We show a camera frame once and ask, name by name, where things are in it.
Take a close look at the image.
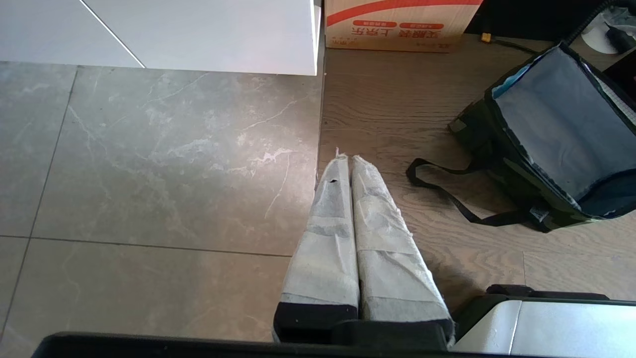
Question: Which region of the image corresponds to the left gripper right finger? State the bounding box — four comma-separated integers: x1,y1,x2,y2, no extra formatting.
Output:
351,155,456,347

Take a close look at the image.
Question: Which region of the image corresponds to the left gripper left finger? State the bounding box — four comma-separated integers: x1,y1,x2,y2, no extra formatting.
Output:
273,154,360,344

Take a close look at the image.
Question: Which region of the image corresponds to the camouflage bag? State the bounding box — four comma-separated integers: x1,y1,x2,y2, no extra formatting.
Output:
448,42,636,233

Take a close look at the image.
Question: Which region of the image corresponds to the cardboard box with red print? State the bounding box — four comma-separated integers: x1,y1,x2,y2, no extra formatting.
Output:
324,0,483,53

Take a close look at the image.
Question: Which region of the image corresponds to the white cabinet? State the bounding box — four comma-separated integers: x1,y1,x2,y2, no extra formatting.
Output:
0,0,321,77

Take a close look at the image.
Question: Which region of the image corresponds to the black bag strap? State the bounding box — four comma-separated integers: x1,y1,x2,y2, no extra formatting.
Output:
406,158,530,228

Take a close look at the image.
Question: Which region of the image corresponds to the black cable with yellow plug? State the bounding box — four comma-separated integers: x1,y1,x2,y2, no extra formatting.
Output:
480,33,540,54

